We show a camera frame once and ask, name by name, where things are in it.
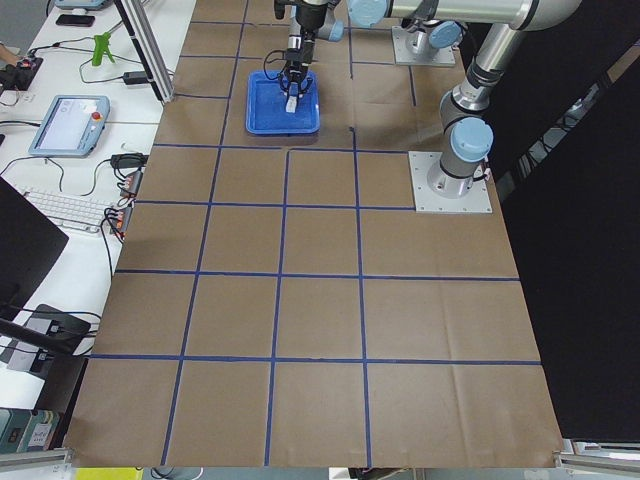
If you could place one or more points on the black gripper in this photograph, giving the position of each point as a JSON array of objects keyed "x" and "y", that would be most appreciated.
[{"x": 308, "y": 20}]

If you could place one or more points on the white block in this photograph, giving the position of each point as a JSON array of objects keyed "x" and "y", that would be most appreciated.
[{"x": 291, "y": 104}]

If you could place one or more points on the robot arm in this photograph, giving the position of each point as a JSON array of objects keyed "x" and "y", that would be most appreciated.
[
  {"x": 468, "y": 138},
  {"x": 319, "y": 17}
]

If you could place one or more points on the blue plastic tray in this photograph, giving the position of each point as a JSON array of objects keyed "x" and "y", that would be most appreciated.
[{"x": 266, "y": 112}]

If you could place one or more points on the black power adapter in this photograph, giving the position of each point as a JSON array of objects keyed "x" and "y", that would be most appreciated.
[{"x": 135, "y": 78}]

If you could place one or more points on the teach pendant tablet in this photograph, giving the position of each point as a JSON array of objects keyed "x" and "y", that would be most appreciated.
[{"x": 72, "y": 126}]

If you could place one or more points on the black smartphone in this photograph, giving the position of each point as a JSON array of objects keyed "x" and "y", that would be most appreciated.
[{"x": 72, "y": 20}]

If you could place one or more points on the white keyboard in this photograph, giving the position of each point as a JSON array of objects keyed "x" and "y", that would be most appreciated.
[{"x": 68, "y": 211}]

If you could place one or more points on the black monitor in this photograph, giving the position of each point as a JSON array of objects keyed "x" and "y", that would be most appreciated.
[{"x": 30, "y": 246}]

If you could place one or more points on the black monitor stand base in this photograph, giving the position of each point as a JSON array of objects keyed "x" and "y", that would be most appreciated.
[{"x": 66, "y": 330}]

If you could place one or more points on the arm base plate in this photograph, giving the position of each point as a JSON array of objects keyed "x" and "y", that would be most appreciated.
[
  {"x": 436, "y": 192},
  {"x": 414, "y": 49}
]

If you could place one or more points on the aluminium frame post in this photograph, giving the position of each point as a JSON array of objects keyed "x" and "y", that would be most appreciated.
[{"x": 136, "y": 23}]

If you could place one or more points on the green handled reacher grabber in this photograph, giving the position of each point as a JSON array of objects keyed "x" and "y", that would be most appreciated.
[{"x": 101, "y": 49}]

